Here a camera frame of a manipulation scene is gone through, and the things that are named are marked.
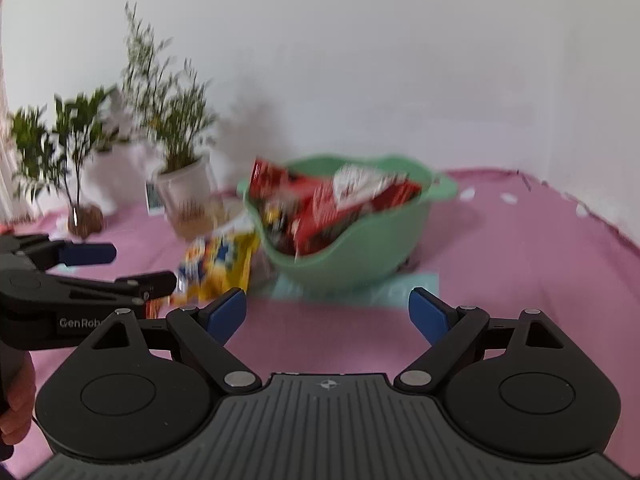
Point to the black gold chocolate ball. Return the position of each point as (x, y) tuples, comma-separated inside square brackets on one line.
[(275, 223)]

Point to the person's left hand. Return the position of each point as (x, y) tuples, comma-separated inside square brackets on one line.
[(16, 421)]

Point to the red white snack bag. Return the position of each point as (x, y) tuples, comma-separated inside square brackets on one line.
[(339, 203)]

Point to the yellow cartoon snack bag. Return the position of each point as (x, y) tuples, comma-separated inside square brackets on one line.
[(213, 265)]

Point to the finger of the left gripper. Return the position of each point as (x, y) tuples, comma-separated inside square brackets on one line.
[(138, 290), (87, 254)]

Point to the red transparent cracker pack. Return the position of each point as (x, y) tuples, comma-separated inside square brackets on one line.
[(397, 194)]

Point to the white digital clock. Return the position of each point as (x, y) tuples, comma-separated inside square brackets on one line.
[(154, 204)]

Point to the leafy plant in glass vase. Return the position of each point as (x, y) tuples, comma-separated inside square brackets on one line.
[(51, 158)]

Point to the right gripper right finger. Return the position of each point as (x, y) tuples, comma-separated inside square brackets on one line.
[(432, 317)]

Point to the long red candy bar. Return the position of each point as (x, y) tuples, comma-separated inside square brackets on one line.
[(272, 183)]

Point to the feathery plant in white pot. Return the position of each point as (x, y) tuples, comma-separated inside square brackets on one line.
[(167, 101)]

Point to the green plastic bowl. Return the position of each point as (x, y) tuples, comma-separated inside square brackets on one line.
[(371, 248)]

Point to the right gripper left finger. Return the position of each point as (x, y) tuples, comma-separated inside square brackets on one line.
[(222, 317)]

